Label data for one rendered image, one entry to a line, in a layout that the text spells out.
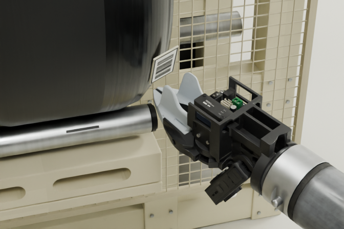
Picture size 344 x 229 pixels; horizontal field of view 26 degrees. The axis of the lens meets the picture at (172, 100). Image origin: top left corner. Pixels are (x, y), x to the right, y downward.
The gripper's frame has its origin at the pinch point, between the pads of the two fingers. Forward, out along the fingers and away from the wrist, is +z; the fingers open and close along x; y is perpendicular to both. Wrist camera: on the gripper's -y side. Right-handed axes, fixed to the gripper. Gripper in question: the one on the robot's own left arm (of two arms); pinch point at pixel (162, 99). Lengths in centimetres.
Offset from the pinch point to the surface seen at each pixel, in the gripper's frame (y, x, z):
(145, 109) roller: -11.6, -5.1, 10.0
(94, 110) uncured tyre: -5.3, 4.5, 9.4
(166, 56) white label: 4.4, -2.7, 2.0
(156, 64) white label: 3.9, -1.1, 2.3
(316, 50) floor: -128, -159, 87
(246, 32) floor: -129, -149, 117
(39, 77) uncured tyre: 6.4, 12.8, 7.9
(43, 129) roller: -10.9, 9.1, 16.4
